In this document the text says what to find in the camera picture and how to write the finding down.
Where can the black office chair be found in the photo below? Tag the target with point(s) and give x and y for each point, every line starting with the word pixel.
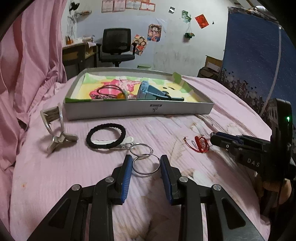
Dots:
pixel 116 46

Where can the cartoon poster lower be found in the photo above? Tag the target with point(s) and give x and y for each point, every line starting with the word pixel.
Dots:
pixel 139 44

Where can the blue starry curtain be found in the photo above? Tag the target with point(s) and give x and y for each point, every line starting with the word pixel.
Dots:
pixel 259 61

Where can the cartoon poster upper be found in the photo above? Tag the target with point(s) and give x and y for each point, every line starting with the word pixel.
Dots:
pixel 154 33

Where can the cartoon poster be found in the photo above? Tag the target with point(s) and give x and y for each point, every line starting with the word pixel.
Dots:
pixel 154 33
pixel 139 44

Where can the clear plastic hair claw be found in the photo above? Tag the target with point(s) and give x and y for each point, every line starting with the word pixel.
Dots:
pixel 54 123

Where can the red paper on wall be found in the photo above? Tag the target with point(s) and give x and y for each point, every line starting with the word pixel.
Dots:
pixel 202 21

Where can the wooden desk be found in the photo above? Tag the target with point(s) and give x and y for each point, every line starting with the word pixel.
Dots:
pixel 77 57

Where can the right hand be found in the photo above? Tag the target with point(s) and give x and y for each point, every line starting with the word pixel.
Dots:
pixel 283 190

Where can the pink floral bedsheet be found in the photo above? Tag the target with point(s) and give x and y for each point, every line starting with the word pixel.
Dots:
pixel 37 180

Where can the green plastic stool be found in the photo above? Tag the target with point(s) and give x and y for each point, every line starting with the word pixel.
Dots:
pixel 145 67

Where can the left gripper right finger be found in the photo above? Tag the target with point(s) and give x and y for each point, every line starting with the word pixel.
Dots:
pixel 170 177

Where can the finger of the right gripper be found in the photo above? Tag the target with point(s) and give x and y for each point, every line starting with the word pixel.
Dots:
pixel 233 146
pixel 237 137

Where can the blue smart watch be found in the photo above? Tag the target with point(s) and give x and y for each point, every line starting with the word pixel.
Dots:
pixel 148 92

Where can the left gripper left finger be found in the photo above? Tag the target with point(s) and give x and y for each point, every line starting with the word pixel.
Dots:
pixel 120 186

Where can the cardboard box by wall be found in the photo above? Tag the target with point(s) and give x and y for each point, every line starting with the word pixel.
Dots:
pixel 211 69

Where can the grey cardboard box tray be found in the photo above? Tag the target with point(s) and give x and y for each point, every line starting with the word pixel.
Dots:
pixel 112 91

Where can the large silver bangle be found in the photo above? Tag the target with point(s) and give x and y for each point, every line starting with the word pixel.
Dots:
pixel 146 165

